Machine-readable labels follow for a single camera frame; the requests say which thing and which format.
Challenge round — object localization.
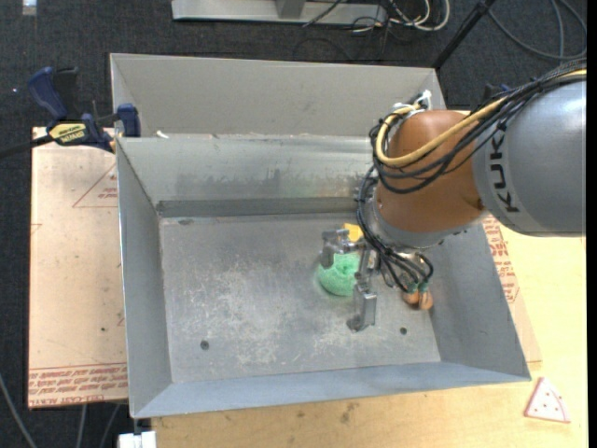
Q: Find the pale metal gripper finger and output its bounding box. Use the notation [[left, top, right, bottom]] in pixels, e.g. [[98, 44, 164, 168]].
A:
[[320, 228, 364, 268], [346, 249, 378, 333]]

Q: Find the green round sponge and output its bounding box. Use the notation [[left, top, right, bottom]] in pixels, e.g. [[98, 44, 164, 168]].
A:
[[313, 249, 363, 298]]

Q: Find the orange toy food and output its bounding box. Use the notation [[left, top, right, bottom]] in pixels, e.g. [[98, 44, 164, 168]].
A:
[[400, 287, 435, 312]]

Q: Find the grey metal bin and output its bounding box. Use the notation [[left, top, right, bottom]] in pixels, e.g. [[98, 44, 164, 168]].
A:
[[109, 52, 533, 419]]

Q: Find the pink triangular sanding sheet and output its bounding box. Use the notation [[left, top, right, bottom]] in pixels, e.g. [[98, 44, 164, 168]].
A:
[[523, 376, 572, 425]]

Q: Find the brown cardboard board red print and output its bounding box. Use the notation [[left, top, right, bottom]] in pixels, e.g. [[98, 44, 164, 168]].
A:
[[27, 126, 544, 410]]

